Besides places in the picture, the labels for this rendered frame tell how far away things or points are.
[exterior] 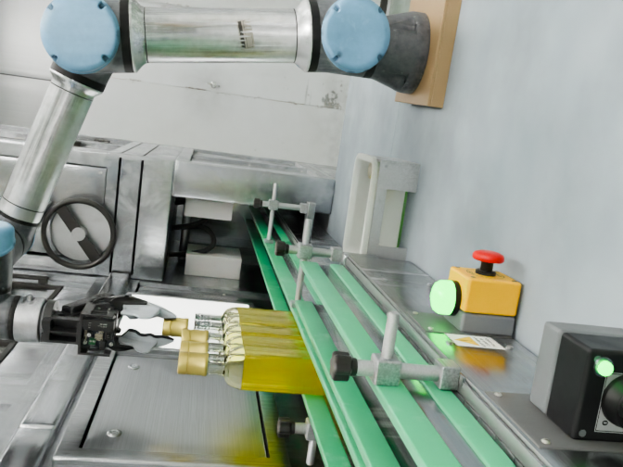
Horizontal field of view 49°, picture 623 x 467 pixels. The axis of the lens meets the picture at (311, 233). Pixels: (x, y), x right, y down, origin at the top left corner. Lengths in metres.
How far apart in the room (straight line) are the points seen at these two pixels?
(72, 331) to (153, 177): 0.97
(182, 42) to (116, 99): 3.76
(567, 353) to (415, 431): 0.15
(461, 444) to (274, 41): 0.72
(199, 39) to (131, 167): 1.03
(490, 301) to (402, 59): 0.56
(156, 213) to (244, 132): 2.79
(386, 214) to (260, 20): 0.45
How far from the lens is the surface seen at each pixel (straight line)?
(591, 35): 0.85
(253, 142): 4.85
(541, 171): 0.89
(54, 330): 1.20
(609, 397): 0.62
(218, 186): 2.09
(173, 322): 1.23
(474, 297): 0.87
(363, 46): 1.13
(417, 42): 1.29
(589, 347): 0.61
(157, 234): 2.12
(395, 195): 1.33
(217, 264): 2.25
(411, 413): 0.65
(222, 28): 1.12
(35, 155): 1.28
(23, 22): 5.48
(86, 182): 2.14
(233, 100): 4.83
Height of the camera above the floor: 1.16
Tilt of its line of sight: 10 degrees down
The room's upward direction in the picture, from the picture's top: 84 degrees counter-clockwise
